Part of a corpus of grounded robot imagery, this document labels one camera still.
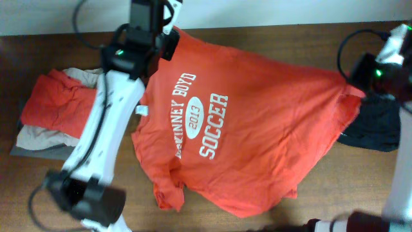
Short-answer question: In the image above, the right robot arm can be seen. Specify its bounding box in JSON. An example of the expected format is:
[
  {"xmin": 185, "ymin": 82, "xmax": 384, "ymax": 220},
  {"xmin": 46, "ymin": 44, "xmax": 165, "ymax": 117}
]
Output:
[{"xmin": 304, "ymin": 23, "xmax": 411, "ymax": 232}]

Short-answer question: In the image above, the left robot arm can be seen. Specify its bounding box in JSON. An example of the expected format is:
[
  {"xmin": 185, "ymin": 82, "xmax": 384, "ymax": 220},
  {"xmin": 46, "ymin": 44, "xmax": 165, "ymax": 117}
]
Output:
[{"xmin": 40, "ymin": 0, "xmax": 183, "ymax": 231}]

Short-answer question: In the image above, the folded grey garment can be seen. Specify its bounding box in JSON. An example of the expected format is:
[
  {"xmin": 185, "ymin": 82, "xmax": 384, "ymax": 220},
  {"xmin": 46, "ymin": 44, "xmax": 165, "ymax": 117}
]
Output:
[{"xmin": 10, "ymin": 96, "xmax": 78, "ymax": 161}]

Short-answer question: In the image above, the red soccer t-shirt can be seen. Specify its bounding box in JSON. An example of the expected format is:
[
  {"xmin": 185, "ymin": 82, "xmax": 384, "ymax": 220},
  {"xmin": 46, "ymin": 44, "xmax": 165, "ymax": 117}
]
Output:
[{"xmin": 131, "ymin": 32, "xmax": 364, "ymax": 218}]

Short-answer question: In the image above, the folded beige garment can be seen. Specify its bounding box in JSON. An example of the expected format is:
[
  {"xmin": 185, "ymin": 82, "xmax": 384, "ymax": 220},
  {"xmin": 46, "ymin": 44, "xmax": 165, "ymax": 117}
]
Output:
[{"xmin": 16, "ymin": 68, "xmax": 102, "ymax": 151}]

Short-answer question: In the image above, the folded red shirt on stack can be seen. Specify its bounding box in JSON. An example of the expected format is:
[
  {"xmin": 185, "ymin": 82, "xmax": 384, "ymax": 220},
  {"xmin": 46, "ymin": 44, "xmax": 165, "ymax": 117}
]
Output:
[{"xmin": 21, "ymin": 69, "xmax": 97, "ymax": 139}]

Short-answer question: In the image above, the black garment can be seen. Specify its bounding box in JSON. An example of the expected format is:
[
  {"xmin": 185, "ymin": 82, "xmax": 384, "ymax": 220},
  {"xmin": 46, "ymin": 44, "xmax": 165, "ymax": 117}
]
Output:
[{"xmin": 338, "ymin": 96, "xmax": 400, "ymax": 152}]

